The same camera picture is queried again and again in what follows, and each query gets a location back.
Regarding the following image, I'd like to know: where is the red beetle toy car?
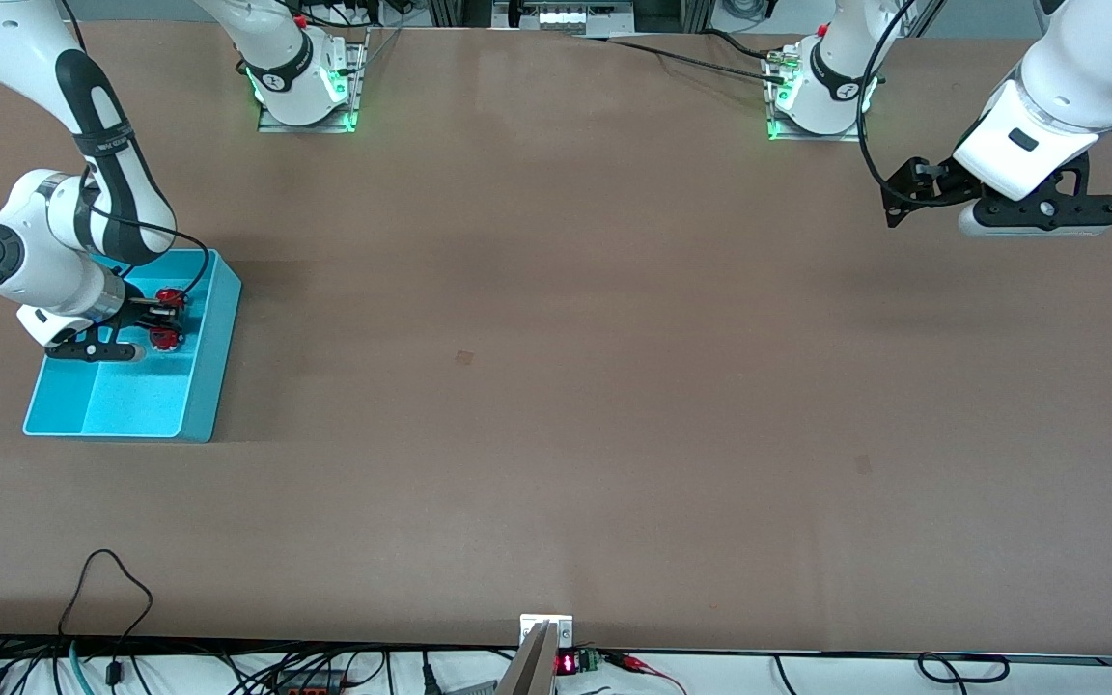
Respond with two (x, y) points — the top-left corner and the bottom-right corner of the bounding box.
(153, 287), (188, 352)

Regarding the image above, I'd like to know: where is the blue plastic box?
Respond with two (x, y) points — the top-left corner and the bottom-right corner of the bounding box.
(23, 248), (243, 444)

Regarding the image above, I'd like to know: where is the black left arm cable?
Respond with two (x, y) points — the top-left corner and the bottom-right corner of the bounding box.
(857, 0), (982, 209)

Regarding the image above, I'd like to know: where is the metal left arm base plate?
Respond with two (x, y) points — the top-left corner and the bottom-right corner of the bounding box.
(764, 43), (871, 144)

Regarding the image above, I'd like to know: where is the black cable across table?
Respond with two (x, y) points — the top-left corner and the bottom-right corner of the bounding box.
(556, 29), (793, 86)

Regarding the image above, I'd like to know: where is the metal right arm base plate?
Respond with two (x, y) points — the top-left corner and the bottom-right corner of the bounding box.
(257, 29), (370, 134)

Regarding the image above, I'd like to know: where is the thin black looped cable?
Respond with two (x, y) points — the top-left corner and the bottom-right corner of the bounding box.
(56, 549), (153, 688)

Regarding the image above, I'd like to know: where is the aluminium frame structure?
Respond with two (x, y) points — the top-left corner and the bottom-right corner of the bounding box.
(426, 0), (711, 32)

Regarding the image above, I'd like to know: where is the black coiled cable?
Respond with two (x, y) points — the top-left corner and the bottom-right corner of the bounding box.
(916, 653), (1013, 686)

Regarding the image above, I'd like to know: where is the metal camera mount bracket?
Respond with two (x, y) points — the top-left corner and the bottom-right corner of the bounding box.
(496, 614), (574, 695)

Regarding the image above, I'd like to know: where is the red clip lead wire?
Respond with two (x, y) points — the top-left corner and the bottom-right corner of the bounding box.
(604, 652), (690, 695)

